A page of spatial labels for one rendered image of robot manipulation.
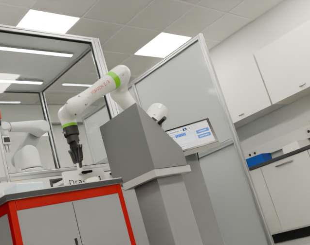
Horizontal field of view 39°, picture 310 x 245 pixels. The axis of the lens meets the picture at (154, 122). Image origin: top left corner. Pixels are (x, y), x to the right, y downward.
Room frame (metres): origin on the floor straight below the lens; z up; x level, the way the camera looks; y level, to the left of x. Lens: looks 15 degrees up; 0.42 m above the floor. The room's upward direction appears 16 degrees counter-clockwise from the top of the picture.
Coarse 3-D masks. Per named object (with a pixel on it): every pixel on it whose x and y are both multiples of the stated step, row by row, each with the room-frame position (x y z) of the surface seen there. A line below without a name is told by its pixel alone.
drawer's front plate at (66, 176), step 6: (96, 168) 2.63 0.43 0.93; (102, 168) 2.66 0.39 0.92; (66, 174) 2.47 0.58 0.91; (72, 174) 2.50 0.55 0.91; (84, 174) 2.56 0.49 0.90; (90, 174) 2.59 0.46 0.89; (96, 174) 2.62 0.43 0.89; (102, 174) 2.65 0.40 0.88; (66, 180) 2.46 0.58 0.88; (84, 180) 2.55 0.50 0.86
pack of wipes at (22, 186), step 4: (16, 184) 1.80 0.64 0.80; (20, 184) 1.81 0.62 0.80; (24, 184) 1.83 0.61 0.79; (28, 184) 1.85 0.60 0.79; (32, 184) 1.87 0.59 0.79; (36, 184) 1.89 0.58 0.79; (40, 184) 1.90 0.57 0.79; (8, 188) 1.82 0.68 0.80; (12, 188) 1.81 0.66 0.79; (16, 188) 1.80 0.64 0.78; (20, 188) 1.81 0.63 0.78; (24, 188) 1.83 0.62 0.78; (28, 188) 1.84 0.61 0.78; (32, 188) 1.86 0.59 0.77; (36, 188) 1.88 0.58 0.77; (40, 188) 1.90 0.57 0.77; (4, 192) 1.84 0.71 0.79; (8, 192) 1.82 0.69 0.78; (12, 192) 1.81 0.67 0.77
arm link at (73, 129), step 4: (64, 128) 2.49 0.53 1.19; (68, 128) 2.48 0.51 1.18; (72, 128) 2.48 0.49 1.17; (76, 128) 2.51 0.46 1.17; (64, 132) 2.49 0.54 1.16; (68, 132) 2.48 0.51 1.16; (72, 132) 2.48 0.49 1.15; (76, 132) 2.50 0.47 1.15; (64, 136) 2.51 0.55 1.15; (68, 136) 2.50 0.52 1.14
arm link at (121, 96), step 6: (114, 90) 2.70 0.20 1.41; (120, 90) 2.70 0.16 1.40; (126, 90) 2.72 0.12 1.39; (114, 96) 2.73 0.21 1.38; (120, 96) 2.71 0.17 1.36; (126, 96) 2.71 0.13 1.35; (120, 102) 2.72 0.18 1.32; (126, 102) 2.70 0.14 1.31; (132, 102) 2.70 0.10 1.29; (126, 108) 2.70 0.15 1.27
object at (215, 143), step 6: (204, 120) 3.32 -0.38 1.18; (180, 126) 3.33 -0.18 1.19; (210, 126) 3.26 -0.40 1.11; (216, 138) 3.16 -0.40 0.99; (204, 144) 3.14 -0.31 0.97; (210, 144) 3.14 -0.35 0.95; (216, 144) 3.15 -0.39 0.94; (186, 150) 3.14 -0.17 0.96; (192, 150) 3.15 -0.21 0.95; (198, 150) 3.16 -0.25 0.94
